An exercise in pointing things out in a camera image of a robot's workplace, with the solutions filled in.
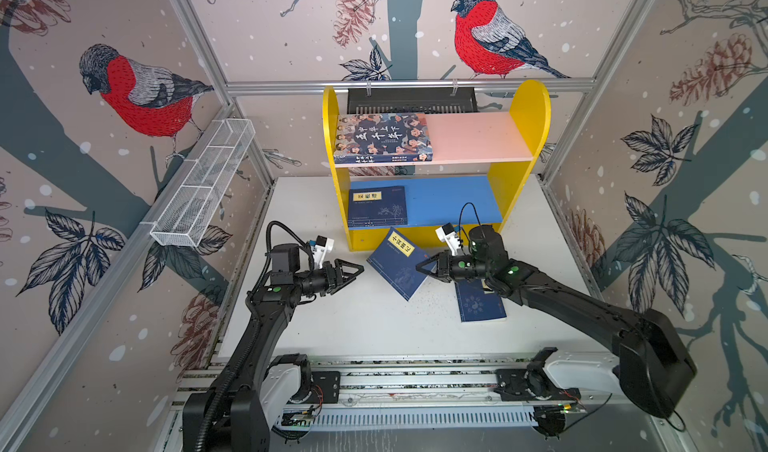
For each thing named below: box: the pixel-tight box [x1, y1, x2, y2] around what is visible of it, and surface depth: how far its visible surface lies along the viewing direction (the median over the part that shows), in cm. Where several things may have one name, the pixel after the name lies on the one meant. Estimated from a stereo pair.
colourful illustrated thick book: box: [334, 112, 433, 164], surface depth 73 cm
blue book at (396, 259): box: [366, 226, 429, 301], surface depth 81 cm
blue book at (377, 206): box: [348, 186, 408, 228], surface depth 92 cm
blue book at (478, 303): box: [454, 279, 507, 323], surface depth 87 cm
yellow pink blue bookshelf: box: [322, 80, 552, 252], surface depth 85 cm
